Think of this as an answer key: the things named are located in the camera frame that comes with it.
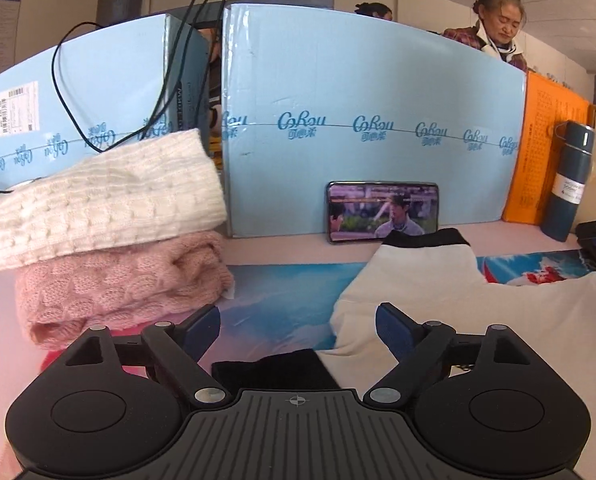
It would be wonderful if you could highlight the black smartphone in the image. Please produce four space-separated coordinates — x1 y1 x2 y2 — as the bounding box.
326 181 439 245

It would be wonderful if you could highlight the blue printed table mat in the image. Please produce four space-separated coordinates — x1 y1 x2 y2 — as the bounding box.
223 252 596 361

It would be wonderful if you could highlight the pink knitted sweater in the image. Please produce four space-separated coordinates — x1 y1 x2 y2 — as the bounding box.
15 232 235 350

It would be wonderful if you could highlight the white knitted sweater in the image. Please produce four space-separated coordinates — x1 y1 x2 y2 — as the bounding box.
0 128 227 276

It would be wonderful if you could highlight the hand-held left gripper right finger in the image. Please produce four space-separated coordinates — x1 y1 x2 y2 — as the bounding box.
364 302 534 407

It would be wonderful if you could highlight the black cable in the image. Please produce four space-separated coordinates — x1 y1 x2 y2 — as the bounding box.
0 0 259 196

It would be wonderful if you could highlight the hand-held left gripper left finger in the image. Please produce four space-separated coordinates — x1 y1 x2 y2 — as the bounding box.
60 304 231 408

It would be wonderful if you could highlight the white sweatshirt with black cuffs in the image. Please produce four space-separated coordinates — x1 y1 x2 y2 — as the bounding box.
212 227 596 396

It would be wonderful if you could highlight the dark blue thermos bottle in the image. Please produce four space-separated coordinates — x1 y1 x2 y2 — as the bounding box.
540 120 596 243

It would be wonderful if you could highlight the large light blue cardboard box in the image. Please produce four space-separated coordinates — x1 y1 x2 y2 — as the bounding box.
220 2 529 239

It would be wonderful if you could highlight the light blue cardboard box with label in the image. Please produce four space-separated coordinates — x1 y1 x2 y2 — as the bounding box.
0 11 213 221

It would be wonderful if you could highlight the orange cardboard box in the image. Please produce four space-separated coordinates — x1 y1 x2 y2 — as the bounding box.
503 70 596 226

